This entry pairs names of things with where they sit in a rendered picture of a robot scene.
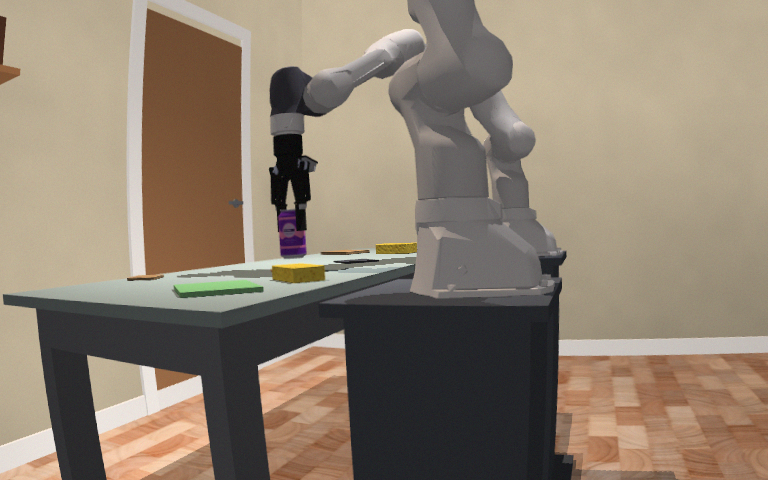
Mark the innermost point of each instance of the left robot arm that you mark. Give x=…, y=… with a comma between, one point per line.
x=461, y=242

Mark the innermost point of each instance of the purple drink can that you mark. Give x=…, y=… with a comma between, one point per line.
x=292, y=242

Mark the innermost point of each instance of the tan flat rectangular board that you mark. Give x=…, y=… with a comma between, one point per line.
x=344, y=252

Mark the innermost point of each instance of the green flat square pad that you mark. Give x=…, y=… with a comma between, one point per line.
x=217, y=288

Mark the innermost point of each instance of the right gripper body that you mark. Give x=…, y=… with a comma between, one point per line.
x=287, y=148

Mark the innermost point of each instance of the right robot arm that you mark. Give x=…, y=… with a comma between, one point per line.
x=511, y=139

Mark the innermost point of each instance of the yellow sponge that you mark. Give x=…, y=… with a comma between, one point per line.
x=396, y=248
x=298, y=273

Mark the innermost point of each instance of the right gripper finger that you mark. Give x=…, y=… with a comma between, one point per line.
x=281, y=191
x=300, y=198

